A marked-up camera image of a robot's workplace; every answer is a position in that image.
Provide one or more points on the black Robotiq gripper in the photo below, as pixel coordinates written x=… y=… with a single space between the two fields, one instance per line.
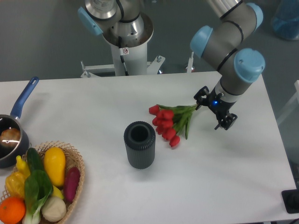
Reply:
x=218 y=106

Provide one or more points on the red tulip bouquet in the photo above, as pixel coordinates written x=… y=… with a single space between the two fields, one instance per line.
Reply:
x=171 y=122

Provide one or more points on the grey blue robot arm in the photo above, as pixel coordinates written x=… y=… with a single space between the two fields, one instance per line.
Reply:
x=219 y=48

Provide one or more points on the dark grey ribbed vase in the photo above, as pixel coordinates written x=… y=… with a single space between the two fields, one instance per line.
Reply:
x=140 y=139

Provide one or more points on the blue translucent container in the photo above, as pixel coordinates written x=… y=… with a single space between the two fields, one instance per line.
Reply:
x=285 y=22

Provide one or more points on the black device at edge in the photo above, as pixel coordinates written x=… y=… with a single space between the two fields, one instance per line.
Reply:
x=291 y=200

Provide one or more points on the purple eggplant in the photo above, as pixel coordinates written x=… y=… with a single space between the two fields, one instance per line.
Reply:
x=71 y=183

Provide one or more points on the yellow squash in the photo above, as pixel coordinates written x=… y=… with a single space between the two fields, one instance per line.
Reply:
x=54 y=165

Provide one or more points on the yellow lemon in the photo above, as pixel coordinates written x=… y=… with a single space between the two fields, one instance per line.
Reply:
x=57 y=193

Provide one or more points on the green cucumber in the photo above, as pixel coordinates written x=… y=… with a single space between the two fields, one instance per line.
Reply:
x=34 y=160

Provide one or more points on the green bok choy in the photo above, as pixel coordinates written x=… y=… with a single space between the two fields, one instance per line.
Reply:
x=37 y=190

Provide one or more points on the small yellow pepper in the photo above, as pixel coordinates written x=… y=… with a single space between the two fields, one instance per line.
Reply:
x=22 y=166

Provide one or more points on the brown bread roll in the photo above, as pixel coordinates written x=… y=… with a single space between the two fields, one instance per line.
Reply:
x=10 y=138

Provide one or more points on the yellow bell pepper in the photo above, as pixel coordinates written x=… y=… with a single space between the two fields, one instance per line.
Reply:
x=15 y=184

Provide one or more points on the orange fruit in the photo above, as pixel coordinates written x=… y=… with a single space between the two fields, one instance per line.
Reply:
x=12 y=210

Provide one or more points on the white frame at right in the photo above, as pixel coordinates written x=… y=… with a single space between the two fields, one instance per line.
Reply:
x=289 y=107

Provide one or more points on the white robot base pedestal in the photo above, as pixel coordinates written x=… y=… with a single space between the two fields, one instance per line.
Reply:
x=127 y=30

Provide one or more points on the blue handled saucepan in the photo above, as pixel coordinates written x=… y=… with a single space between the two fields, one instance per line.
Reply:
x=8 y=155

